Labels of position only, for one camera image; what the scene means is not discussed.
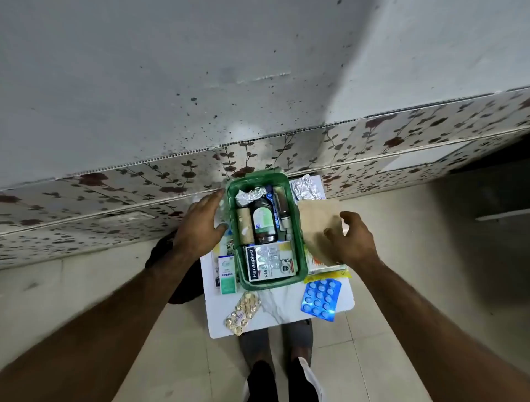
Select white wall switch plate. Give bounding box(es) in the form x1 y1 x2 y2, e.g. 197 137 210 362
101 210 156 223

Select person's left forearm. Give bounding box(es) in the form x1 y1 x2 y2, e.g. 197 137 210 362
0 248 199 402

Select white bar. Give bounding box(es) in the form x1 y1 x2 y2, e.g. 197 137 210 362
475 208 530 223

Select black bin bag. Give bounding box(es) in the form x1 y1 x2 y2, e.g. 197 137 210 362
145 230 206 305

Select brown syrup bottle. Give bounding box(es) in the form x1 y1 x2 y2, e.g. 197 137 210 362
250 198 279 245

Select grey slipper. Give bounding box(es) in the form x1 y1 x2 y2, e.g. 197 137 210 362
283 319 314 361
239 327 274 373

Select large blue pill blister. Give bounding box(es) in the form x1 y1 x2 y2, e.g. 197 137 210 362
300 278 343 323

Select off-white gauze bandage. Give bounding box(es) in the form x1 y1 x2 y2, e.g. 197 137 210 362
297 198 345 268

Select person's right forearm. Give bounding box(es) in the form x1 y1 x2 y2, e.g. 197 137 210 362
352 256 530 402

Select large silver foil blister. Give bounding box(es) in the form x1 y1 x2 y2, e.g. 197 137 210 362
289 173 328 204

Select small white green medicine box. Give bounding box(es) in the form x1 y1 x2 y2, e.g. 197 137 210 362
218 255 237 295

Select silver foil strip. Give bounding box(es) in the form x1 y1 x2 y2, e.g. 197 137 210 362
235 186 268 208

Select green plastic tray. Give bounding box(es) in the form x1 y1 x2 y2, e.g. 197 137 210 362
225 172 309 290

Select black trousers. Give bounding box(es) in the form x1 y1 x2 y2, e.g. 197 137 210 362
242 357 328 402

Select person's left hand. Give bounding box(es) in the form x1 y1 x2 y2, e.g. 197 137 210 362
172 189 229 266

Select white marble side table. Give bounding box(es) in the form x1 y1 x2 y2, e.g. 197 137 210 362
200 173 356 340

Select thin blue tube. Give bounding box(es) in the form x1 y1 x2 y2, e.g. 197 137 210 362
264 185 282 231

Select person's right hand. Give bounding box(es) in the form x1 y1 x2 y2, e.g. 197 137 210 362
322 211 380 270

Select gold capsule blister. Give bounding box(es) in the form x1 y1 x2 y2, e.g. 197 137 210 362
223 291 262 337

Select green yellow cotton swab packet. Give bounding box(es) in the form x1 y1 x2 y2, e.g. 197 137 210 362
304 255 352 284

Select beige bandage roll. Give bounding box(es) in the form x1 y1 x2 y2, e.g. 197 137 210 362
236 207 256 246

